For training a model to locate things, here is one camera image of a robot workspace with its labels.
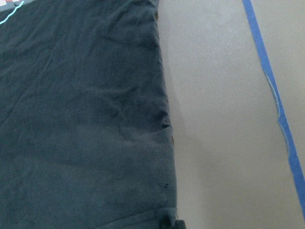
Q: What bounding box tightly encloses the long blue tape strip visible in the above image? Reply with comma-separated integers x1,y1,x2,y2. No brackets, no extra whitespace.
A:
243,0,305,215

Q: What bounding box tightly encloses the black graphic t-shirt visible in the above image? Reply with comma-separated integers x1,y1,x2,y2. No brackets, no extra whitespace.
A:
0,0,184,229

